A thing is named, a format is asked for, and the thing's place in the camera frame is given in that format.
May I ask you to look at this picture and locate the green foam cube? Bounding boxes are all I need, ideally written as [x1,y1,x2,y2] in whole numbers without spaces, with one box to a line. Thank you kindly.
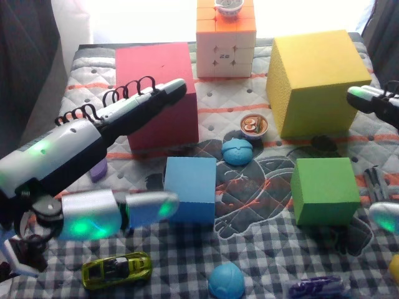
[290,157,361,227]

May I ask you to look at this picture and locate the orange and white puzzle cube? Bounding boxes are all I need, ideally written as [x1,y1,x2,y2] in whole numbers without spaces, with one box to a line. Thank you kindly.
[195,0,257,78]

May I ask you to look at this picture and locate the lime green toy car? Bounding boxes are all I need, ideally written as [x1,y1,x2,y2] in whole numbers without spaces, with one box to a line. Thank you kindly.
[81,251,154,292]

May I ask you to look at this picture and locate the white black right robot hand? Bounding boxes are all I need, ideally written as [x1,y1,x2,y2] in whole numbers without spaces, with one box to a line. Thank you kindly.
[346,80,399,234]

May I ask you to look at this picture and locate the small purple block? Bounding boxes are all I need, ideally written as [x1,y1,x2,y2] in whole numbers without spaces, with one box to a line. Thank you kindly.
[88,158,108,183]

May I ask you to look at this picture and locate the small white patterned bowl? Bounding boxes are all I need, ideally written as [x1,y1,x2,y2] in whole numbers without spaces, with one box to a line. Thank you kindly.
[214,0,245,18]

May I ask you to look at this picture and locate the toy ramen bowl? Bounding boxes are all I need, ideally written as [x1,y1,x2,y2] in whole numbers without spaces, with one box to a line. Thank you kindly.
[239,113,269,140]

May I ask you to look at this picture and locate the large red foam block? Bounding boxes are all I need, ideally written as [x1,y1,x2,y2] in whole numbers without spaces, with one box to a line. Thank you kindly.
[115,42,200,154]

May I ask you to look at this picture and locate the dark curtain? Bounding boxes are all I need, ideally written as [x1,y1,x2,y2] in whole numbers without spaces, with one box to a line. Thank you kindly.
[360,0,399,85]
[0,0,60,153]

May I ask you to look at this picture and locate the small yellow toy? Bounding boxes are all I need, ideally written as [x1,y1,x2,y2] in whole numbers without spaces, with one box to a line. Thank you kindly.
[388,253,399,285]

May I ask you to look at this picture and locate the blue foam cube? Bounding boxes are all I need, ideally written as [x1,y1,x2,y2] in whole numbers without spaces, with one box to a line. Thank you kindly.
[163,156,218,228]

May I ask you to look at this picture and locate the large yellow foam block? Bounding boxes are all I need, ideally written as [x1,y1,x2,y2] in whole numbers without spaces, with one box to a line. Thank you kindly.
[266,29,373,140]

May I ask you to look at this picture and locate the blue half-sphere shell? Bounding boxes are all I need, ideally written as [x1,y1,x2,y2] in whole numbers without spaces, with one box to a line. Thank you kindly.
[208,261,246,299]
[221,138,253,166]

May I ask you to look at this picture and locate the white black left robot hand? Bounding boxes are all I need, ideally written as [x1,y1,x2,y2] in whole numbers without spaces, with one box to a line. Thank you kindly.
[0,77,188,242]

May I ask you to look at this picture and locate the grey quilt with bear print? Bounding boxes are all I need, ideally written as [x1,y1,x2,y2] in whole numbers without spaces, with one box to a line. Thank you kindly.
[0,32,399,299]

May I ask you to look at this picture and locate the purple toy car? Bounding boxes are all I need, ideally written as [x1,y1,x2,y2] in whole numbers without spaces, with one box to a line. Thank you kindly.
[287,275,345,299]

